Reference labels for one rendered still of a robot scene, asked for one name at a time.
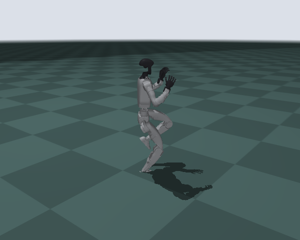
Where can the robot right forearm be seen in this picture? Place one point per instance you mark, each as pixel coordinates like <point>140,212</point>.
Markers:
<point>162,97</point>

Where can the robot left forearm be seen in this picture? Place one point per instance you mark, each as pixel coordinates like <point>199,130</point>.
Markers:
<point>157,85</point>

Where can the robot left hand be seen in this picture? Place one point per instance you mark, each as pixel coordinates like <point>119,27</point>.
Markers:
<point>162,74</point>

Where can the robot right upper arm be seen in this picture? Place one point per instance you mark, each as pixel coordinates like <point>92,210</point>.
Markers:
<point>147,86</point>

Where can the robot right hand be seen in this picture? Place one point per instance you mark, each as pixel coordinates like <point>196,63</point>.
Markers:
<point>169,83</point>

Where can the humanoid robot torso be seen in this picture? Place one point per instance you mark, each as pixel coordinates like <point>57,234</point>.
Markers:
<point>143,100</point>

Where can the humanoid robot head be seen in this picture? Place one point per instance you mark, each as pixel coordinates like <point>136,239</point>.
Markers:
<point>146,63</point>

